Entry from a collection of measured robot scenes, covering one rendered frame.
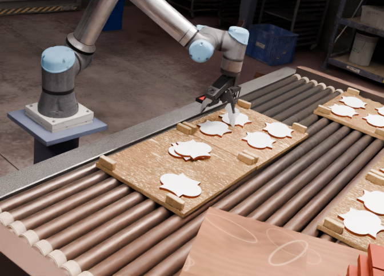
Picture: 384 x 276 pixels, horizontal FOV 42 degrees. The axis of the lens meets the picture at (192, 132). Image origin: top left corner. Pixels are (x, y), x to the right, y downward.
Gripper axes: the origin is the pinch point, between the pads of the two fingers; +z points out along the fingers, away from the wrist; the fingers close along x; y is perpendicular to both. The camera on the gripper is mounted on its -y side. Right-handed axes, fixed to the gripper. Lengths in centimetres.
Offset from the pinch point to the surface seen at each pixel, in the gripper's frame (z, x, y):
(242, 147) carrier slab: 3.8, -14.9, -2.6
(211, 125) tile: 2.7, 1.6, 0.4
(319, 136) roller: 3.4, -28.5, 36.4
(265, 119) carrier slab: 2.1, -7.4, 27.5
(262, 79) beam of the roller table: 2, 21, 76
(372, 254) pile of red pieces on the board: -21, -76, -69
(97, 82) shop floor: 89, 226, 165
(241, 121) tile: 1.9, -3.5, 14.3
